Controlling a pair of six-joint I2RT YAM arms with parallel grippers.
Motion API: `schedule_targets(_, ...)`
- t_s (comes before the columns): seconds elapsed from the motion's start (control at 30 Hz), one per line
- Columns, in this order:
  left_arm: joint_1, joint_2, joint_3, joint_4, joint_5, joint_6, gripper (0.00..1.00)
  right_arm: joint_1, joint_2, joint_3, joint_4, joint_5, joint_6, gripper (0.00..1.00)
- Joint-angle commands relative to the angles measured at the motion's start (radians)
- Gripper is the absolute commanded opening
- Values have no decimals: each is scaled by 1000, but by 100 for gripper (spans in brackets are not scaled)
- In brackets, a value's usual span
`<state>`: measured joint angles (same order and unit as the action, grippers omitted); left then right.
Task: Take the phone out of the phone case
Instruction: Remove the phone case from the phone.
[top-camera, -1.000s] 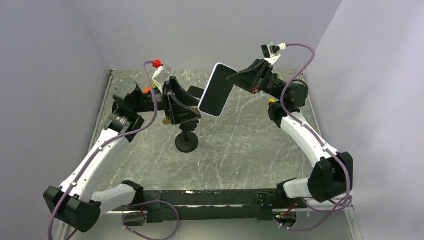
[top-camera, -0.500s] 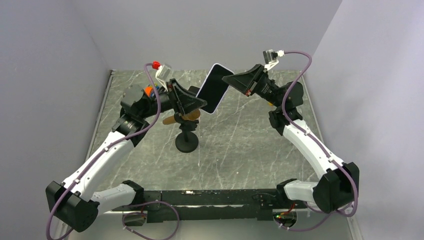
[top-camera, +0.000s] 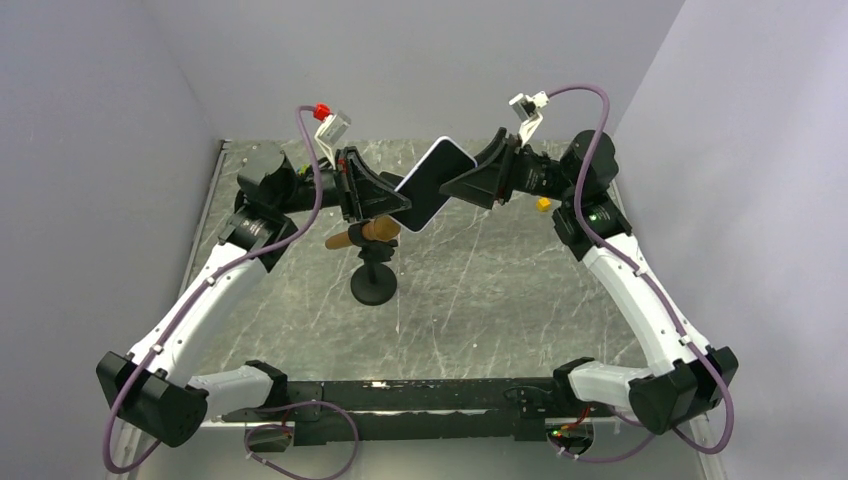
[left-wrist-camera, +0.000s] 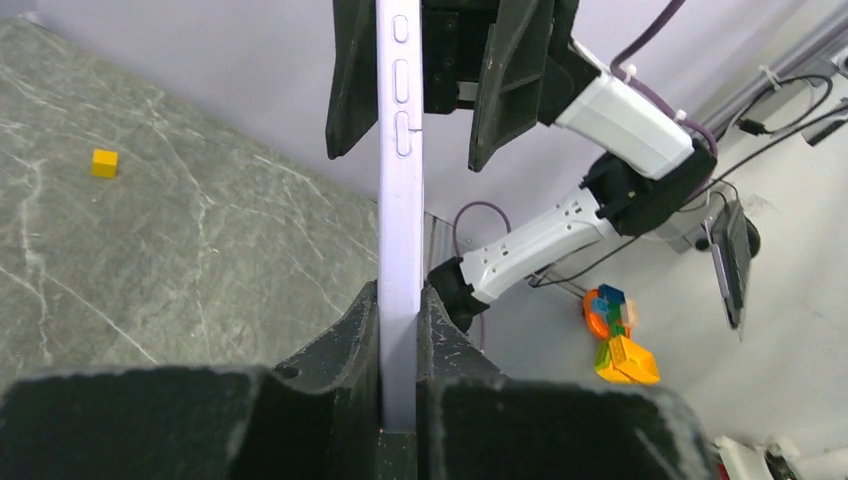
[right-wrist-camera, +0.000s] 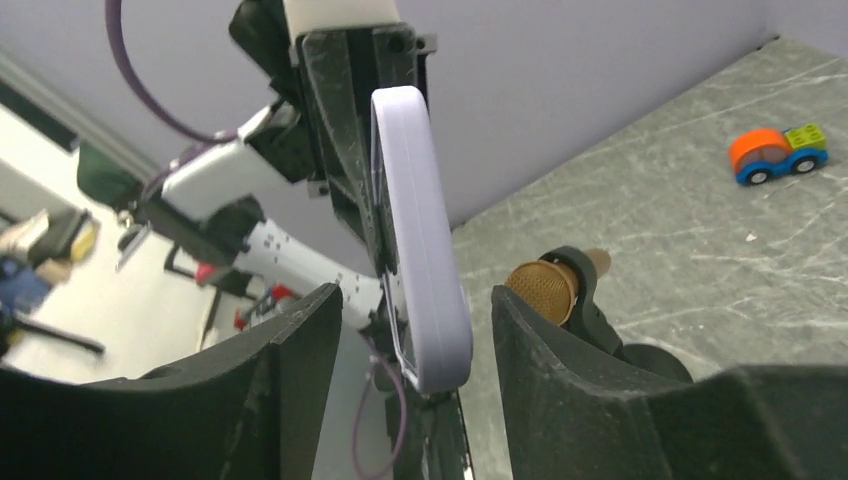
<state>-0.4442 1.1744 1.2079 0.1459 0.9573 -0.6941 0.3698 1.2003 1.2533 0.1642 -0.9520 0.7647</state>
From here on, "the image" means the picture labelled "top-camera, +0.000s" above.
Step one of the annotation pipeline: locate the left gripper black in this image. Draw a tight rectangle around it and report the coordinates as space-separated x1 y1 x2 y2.
276 146 413 224

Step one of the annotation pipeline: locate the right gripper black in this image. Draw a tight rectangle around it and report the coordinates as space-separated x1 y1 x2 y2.
441 127 578 209

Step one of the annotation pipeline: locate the phone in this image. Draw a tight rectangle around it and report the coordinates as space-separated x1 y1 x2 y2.
390 136 478 232

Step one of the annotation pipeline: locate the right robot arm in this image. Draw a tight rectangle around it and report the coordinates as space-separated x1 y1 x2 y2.
439 129 738 435

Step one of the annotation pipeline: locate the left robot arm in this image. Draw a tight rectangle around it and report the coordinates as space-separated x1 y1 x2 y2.
96 144 411 447

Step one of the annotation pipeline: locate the gold microphone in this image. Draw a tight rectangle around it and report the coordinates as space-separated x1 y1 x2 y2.
324 216 401 250

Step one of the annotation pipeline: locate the small yellow cube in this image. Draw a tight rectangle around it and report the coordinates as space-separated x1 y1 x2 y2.
535 197 552 212

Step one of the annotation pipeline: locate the black microphone stand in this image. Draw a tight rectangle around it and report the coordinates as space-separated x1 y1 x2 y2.
350 237 398 306

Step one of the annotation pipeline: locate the black base beam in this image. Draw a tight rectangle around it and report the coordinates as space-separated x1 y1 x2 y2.
223 377 594 446

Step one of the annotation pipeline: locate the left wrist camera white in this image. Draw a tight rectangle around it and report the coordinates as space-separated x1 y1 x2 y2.
313 103 351 166

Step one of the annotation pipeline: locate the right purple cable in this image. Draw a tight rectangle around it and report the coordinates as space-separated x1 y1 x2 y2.
546 84 735 464

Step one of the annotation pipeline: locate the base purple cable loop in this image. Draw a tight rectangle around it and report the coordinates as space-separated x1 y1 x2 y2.
243 398 361 480

